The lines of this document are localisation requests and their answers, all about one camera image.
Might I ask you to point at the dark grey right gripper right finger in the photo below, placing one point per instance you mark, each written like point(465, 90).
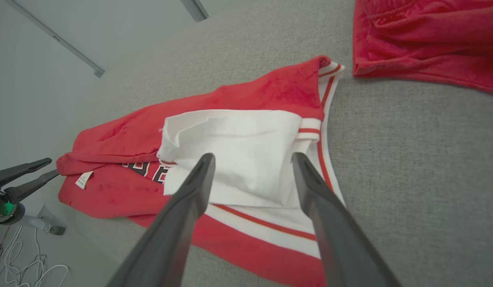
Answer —
point(338, 239)

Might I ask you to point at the red shirt with white sleeves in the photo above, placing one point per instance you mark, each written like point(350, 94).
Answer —
point(250, 151)

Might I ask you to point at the slanted grey metal post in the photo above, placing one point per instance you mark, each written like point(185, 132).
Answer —
point(195, 8)

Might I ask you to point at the red shorts with 23 print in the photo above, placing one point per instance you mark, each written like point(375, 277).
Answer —
point(429, 40)

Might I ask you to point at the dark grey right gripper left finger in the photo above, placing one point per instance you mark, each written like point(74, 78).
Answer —
point(171, 223)

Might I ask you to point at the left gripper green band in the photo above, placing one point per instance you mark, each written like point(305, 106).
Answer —
point(5, 213)

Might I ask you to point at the thin slanted grey rail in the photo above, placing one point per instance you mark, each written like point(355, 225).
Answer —
point(55, 38)

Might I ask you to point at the grey panel support foot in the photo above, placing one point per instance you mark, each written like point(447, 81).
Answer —
point(47, 223)

